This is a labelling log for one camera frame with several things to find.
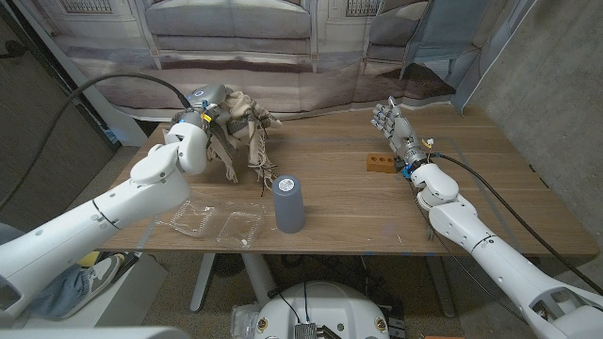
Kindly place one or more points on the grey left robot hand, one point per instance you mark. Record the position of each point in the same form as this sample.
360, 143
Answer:
207, 96

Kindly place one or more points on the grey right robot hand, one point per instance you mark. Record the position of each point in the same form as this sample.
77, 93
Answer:
400, 134

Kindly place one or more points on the beige plaid fringed scarf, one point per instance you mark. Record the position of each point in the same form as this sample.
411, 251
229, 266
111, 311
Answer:
240, 113

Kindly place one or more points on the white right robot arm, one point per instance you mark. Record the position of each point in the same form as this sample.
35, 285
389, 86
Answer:
490, 254

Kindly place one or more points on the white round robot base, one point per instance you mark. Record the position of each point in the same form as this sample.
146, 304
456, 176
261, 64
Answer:
330, 306

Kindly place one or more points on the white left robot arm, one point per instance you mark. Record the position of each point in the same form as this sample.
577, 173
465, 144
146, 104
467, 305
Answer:
94, 226

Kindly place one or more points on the orange brick block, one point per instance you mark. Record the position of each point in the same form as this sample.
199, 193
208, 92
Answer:
379, 163

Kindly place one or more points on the grey upturned cup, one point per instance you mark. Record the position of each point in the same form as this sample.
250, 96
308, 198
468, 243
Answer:
288, 207

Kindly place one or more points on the clear plastic clamshell container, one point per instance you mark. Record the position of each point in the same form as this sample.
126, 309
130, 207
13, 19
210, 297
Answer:
240, 228

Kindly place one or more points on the printed sofa room backdrop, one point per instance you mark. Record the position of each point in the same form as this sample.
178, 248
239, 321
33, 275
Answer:
282, 85

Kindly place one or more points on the black round floor object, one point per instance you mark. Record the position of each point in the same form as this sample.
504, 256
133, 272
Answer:
226, 266

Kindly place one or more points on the yellow flat object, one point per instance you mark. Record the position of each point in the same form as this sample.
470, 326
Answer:
88, 259

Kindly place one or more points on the grey white sneaker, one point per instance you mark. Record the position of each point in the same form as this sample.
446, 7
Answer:
106, 270

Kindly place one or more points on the silver finned module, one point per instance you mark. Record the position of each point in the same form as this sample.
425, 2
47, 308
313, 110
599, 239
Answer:
305, 331

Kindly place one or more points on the clear plastic floor box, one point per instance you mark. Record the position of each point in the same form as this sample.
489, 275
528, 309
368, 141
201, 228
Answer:
242, 322

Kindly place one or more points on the person's leg in jeans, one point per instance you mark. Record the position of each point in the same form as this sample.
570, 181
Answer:
66, 292

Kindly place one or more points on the white table leg frame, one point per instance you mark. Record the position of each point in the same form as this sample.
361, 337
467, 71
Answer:
202, 287

